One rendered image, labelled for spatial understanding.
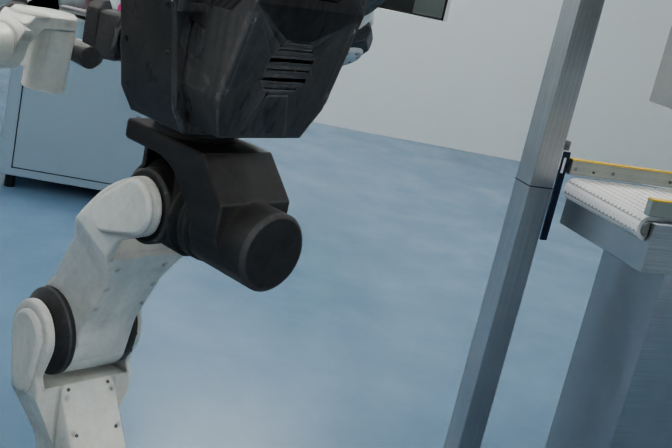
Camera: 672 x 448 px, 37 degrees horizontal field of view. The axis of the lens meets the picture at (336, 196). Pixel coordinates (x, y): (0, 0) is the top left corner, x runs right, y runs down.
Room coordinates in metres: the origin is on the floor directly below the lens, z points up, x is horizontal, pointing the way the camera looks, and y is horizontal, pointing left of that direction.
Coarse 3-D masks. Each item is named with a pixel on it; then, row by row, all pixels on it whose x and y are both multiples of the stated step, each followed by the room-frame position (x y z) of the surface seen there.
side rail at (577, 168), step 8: (568, 168) 2.12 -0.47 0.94; (576, 168) 2.11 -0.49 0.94; (584, 168) 2.12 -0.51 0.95; (592, 168) 2.13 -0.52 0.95; (600, 168) 2.14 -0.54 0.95; (608, 168) 2.15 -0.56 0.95; (616, 168) 2.16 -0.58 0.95; (624, 168) 2.17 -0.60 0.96; (584, 176) 2.13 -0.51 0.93; (592, 176) 2.13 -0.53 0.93; (600, 176) 2.14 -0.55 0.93; (608, 176) 2.15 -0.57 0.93; (616, 176) 2.16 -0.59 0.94; (624, 176) 2.17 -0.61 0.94; (632, 176) 2.18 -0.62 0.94; (640, 176) 2.19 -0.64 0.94; (648, 176) 2.19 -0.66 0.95; (656, 176) 2.20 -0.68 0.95; (664, 176) 2.21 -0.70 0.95; (648, 184) 2.20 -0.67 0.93; (656, 184) 2.21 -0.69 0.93; (664, 184) 2.22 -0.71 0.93
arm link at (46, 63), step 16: (48, 32) 1.48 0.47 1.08; (64, 32) 1.49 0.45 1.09; (32, 48) 1.48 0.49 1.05; (48, 48) 1.48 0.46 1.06; (64, 48) 1.49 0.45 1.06; (80, 48) 1.52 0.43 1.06; (32, 64) 1.48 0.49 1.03; (48, 64) 1.48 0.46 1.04; (64, 64) 1.49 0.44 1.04; (80, 64) 1.51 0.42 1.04; (96, 64) 1.53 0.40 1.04; (32, 80) 1.47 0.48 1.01; (48, 80) 1.48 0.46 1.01; (64, 80) 1.50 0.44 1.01
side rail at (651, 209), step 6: (648, 204) 1.87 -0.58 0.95; (654, 204) 1.87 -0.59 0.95; (660, 204) 1.87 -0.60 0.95; (666, 204) 1.88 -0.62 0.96; (648, 210) 1.87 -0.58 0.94; (654, 210) 1.87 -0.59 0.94; (660, 210) 1.87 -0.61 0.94; (666, 210) 1.88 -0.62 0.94; (654, 216) 1.87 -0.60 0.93; (660, 216) 1.87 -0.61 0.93; (666, 216) 1.88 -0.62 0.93
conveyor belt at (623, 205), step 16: (576, 192) 2.07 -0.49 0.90; (592, 192) 2.03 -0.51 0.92; (608, 192) 2.03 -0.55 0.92; (624, 192) 2.07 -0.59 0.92; (640, 192) 2.11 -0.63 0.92; (656, 192) 2.15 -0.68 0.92; (592, 208) 2.01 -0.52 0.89; (608, 208) 1.97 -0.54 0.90; (624, 208) 1.94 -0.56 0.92; (640, 208) 1.94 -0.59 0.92; (624, 224) 1.91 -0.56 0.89; (640, 224) 1.88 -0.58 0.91
